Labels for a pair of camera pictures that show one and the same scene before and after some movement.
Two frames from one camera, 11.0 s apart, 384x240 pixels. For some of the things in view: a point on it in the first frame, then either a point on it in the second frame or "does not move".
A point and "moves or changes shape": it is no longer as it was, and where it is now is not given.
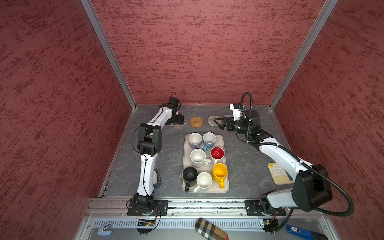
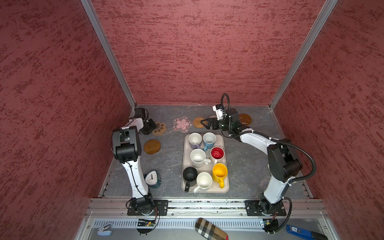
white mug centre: x=197 y=157 does not move
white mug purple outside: x=195 y=139 does not move
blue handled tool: x=305 y=234 does not move
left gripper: x=179 y=120 -> x=153 y=125
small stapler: x=105 y=230 does not move
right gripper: x=228 y=120 -> x=210 y=121
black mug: x=190 y=175 does not move
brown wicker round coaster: x=197 y=122 moves or changes shape
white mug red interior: x=217 y=153 does not move
